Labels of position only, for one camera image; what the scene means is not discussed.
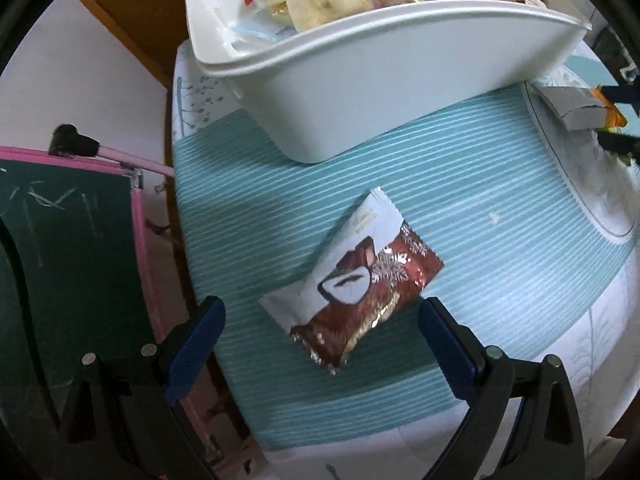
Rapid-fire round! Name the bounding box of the pink easel bar black cap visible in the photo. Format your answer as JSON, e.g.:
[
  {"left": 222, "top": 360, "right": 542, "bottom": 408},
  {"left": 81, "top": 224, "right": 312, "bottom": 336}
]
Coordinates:
[{"left": 48, "top": 123, "right": 176, "bottom": 179}]

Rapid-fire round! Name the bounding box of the orange grey snack packet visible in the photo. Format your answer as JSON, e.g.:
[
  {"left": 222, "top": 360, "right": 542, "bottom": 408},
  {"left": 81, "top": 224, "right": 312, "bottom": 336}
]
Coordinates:
[{"left": 539, "top": 85, "right": 630, "bottom": 132}]

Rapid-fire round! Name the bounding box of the light blue snack packet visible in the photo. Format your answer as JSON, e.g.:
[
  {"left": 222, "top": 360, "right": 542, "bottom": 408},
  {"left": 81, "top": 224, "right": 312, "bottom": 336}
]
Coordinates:
[{"left": 219, "top": 18, "right": 297, "bottom": 52}]

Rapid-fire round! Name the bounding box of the green chalkboard pink frame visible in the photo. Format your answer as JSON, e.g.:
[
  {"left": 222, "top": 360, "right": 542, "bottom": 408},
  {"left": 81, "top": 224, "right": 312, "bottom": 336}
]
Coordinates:
[{"left": 0, "top": 146, "right": 151, "bottom": 466}]

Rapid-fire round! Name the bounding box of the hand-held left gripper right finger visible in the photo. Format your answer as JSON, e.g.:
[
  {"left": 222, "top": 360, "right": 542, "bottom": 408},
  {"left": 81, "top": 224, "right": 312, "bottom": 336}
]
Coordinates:
[{"left": 419, "top": 296, "right": 586, "bottom": 480}]

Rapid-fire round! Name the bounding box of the teal striped tablecloth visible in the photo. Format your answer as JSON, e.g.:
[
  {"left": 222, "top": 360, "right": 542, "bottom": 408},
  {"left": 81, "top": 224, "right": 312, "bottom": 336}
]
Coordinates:
[{"left": 165, "top": 37, "right": 640, "bottom": 480}]

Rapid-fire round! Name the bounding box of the white plastic bin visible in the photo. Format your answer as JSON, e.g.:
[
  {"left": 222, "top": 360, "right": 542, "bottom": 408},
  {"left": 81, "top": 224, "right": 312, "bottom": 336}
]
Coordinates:
[{"left": 182, "top": 0, "right": 594, "bottom": 165}]

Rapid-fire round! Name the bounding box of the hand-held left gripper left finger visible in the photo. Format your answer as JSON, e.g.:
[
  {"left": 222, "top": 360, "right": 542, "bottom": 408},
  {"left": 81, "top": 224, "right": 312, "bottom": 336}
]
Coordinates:
[{"left": 50, "top": 296, "right": 227, "bottom": 480}]

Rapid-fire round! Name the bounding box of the brown white chocolate packet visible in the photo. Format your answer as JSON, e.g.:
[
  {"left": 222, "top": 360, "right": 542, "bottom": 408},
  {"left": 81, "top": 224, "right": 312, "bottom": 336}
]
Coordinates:
[{"left": 258, "top": 186, "right": 445, "bottom": 376}]

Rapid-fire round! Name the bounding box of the brown wooden door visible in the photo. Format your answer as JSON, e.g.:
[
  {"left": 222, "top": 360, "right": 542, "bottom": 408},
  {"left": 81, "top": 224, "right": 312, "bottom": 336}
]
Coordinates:
[{"left": 67, "top": 0, "right": 203, "bottom": 92}]

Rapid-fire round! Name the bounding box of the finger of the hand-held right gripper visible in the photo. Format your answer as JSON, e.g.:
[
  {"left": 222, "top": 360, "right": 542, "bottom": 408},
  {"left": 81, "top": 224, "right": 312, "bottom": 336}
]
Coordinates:
[
  {"left": 596, "top": 130, "right": 640, "bottom": 167},
  {"left": 601, "top": 84, "right": 640, "bottom": 117}
]

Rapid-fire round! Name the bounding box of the clear plastic plate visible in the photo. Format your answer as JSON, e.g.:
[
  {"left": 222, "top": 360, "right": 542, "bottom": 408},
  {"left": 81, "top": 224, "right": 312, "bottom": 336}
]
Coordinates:
[{"left": 520, "top": 77, "right": 640, "bottom": 247}]

